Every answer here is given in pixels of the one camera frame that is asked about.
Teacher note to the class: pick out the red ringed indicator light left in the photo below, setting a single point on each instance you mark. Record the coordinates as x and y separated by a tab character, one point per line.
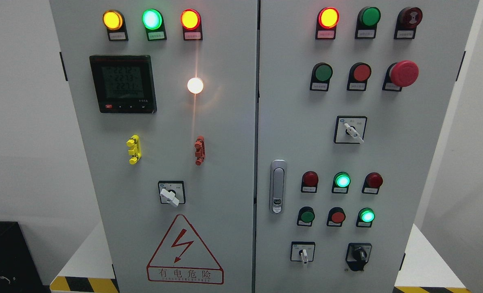
191	25

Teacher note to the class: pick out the green lit push button lower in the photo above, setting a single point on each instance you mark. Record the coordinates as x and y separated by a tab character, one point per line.
365	217

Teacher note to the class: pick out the grey cabinet door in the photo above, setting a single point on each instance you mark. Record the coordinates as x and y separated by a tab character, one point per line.
220	192
298	125

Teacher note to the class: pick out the green lit indicator light top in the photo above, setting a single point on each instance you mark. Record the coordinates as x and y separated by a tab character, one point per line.
154	25

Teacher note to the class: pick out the left grey cabinet door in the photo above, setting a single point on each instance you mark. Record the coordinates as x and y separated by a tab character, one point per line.
220	192

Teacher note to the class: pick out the green lit indicator light middle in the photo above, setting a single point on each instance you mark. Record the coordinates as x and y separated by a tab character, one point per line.
341	183

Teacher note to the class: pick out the dark red indicator light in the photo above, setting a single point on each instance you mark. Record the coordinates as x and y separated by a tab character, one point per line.
309	182
372	183

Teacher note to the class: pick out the black digital power meter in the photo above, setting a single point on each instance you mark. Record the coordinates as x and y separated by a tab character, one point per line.
124	83

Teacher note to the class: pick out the black knob selector switch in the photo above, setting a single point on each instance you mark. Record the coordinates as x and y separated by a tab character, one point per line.
358	255

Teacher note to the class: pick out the green lit indicator light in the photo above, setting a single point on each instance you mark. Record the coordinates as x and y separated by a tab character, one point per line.
341	183
154	25

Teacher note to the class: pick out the yellow indicator light top left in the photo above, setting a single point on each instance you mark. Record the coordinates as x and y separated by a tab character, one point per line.
115	25

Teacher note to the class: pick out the green push button upper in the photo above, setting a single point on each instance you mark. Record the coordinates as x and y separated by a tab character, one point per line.
320	77

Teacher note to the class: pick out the red emergency stop mushroom button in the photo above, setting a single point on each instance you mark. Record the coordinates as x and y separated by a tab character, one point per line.
399	75

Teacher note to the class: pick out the silver cabinet door handle lock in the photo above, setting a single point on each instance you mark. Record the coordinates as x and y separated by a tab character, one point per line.
277	185

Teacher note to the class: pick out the red ringed indicator light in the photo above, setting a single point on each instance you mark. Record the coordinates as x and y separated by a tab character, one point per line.
191	25
326	25

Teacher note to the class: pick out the dark red indicator light left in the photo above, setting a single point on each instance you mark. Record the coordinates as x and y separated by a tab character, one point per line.
309	182

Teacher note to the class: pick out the white handle rotary switch upper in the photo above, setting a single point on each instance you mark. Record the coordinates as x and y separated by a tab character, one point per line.
350	129

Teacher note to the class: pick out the red electric hazard warning sticker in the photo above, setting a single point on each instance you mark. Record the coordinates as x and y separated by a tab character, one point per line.
182	256

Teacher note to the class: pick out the red ringed indicator light right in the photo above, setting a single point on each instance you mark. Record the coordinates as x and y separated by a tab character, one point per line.
326	25

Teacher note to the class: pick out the dark red buzzer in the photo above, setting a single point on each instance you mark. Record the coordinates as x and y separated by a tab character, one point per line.
406	23

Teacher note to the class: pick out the white platform with hazard stripes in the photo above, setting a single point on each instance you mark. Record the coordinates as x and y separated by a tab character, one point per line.
90	269

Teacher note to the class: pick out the red terminal block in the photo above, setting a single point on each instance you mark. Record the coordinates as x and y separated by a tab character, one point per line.
200	154

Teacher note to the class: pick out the red push button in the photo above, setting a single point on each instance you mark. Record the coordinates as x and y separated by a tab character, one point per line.
336	217
359	74

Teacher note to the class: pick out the red push button lower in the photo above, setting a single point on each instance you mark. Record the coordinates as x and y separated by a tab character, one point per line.
336	217

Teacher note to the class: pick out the black box lower left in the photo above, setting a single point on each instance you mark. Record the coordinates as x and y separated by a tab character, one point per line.
18	273

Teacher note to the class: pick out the dark red indicator light right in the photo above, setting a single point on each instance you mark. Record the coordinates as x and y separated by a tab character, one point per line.
372	183

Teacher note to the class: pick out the white handle rotary switch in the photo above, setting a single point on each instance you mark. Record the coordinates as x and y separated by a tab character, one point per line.
350	129
172	192
302	251

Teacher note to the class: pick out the white handle rotary switch lower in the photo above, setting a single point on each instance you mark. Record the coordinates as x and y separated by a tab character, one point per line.
302	251

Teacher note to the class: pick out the red push button upper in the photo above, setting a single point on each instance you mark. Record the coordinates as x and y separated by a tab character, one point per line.
359	74

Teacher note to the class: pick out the yellow terminal block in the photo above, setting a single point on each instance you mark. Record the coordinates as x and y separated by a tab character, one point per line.
134	151

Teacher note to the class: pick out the white glowing indicator light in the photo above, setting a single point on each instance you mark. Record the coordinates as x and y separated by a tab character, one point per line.
195	85

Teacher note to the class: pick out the right grey cabinet door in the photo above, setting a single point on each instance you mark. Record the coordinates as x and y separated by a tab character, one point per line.
298	125

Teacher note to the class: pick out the dark green indicator light top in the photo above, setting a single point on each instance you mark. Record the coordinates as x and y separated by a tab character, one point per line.
367	20

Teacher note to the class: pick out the white handle rotary switch left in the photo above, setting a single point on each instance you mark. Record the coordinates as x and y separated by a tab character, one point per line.
172	192

